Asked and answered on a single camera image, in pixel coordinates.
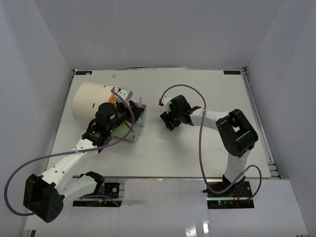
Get orange top drawer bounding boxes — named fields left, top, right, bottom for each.
left=107, top=87, right=122, bottom=104

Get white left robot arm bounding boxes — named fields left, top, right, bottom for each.
left=23, top=101, right=145, bottom=223

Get light blue highlighter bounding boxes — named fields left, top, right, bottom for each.
left=137, top=118, right=144, bottom=127

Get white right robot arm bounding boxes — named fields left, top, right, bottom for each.
left=159, top=95, right=258, bottom=197

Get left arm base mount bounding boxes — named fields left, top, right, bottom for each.
left=73, top=181, right=124, bottom=207

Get cream cylindrical drawer organizer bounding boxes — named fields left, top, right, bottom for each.
left=72, top=81, right=113, bottom=128

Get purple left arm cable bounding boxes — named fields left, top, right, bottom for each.
left=3, top=87, right=135, bottom=217

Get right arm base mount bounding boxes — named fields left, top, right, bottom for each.
left=202, top=181, right=254, bottom=209

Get orange clear highlighter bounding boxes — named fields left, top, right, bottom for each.
left=125, top=121, right=136, bottom=136

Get pink purple highlighter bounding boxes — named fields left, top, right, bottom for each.
left=137, top=98, right=142, bottom=108

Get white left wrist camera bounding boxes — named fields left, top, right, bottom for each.
left=113, top=87, right=133, bottom=102

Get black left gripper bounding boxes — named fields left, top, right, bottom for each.
left=108, top=101, right=144, bottom=133

